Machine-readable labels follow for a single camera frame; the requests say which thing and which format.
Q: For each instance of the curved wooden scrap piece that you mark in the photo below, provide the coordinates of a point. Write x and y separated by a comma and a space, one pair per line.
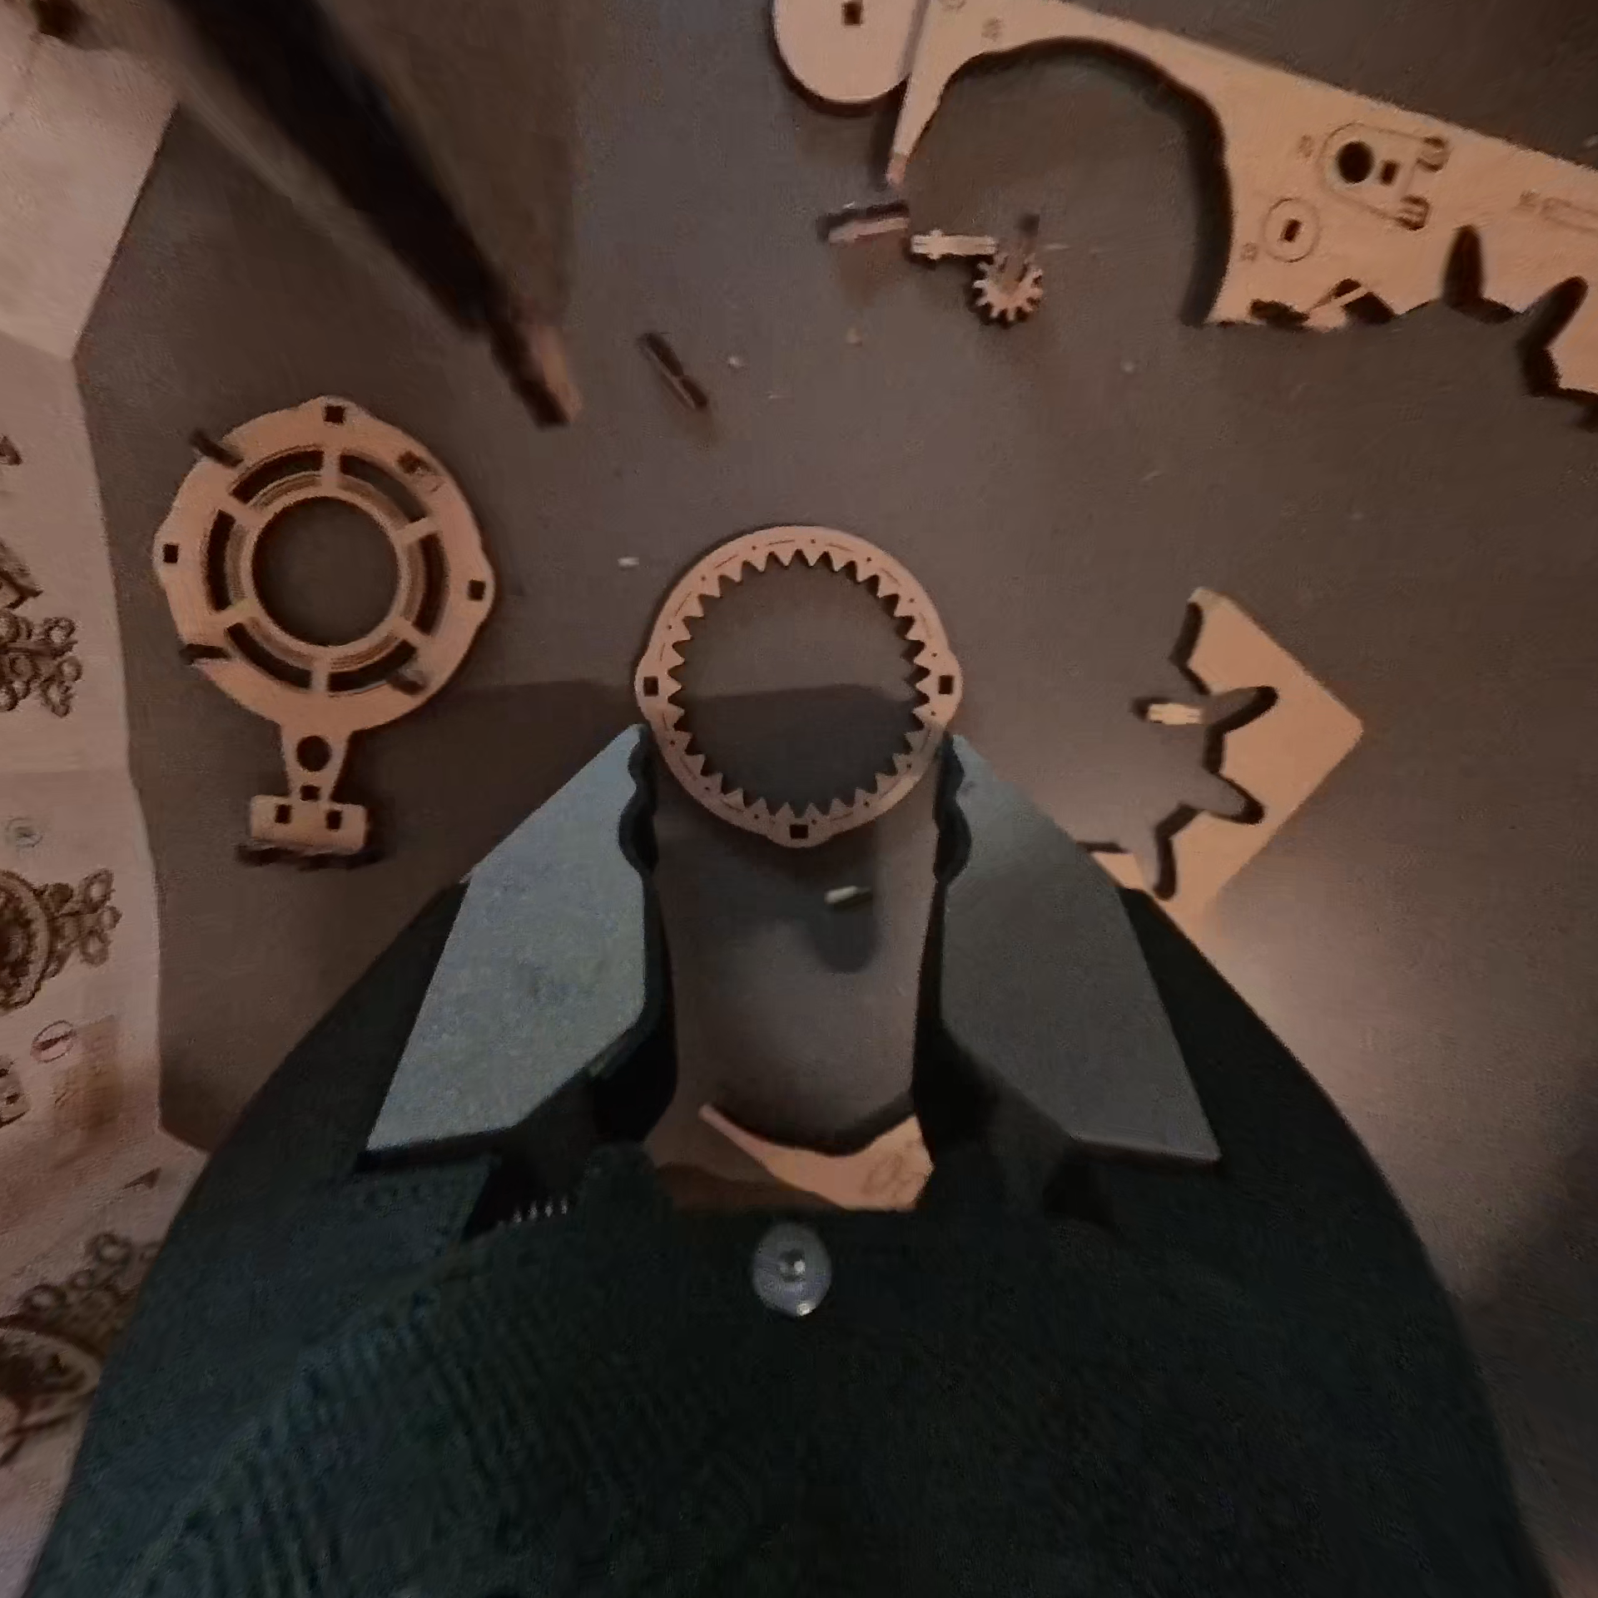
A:
811, 1167

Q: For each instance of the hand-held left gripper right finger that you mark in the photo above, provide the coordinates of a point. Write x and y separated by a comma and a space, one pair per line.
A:
1063, 986

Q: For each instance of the large wooden part sheet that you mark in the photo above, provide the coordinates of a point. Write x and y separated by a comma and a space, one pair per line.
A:
1249, 151

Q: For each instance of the folded paper instruction sheet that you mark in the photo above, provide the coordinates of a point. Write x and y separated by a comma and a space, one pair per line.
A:
64, 376

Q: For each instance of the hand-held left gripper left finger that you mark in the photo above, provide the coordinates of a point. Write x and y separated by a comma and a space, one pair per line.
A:
538, 975

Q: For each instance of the small wooden gear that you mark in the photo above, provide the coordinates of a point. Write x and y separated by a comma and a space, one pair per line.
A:
1009, 296

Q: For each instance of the small wooden stick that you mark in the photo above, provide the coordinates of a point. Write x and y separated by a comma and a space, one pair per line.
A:
863, 225
675, 372

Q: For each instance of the small wooden cross pin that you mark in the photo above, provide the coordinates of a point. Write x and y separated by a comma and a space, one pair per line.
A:
943, 244

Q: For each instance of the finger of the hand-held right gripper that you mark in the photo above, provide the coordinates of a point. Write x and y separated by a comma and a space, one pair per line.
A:
463, 250

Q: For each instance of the wooden scrap sheet gear cutout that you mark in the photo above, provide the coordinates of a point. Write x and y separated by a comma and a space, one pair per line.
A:
1299, 737

